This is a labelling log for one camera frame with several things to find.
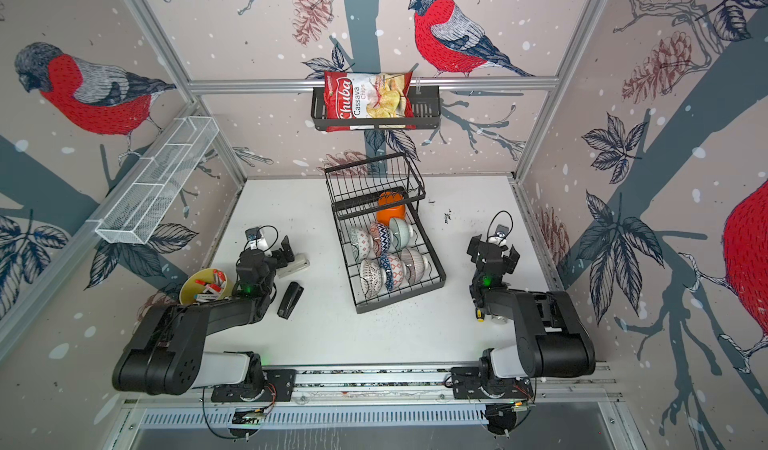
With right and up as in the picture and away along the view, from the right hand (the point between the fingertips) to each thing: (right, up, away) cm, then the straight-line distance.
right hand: (493, 243), depth 90 cm
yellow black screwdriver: (-6, -20, -7) cm, 22 cm away
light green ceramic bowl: (-29, +3, +2) cm, 29 cm away
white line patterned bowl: (-37, -8, -8) cm, 39 cm away
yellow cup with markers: (-81, -9, -12) cm, 83 cm away
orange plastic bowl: (-34, +8, +13) cm, 37 cm away
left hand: (-68, +2, -1) cm, 68 cm away
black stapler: (-61, -16, -5) cm, 63 cm away
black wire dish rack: (-38, +12, +19) cm, 44 cm away
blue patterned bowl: (-33, -7, +3) cm, 34 cm away
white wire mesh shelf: (-93, +11, -17) cm, 96 cm away
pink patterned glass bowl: (-25, -5, -6) cm, 26 cm away
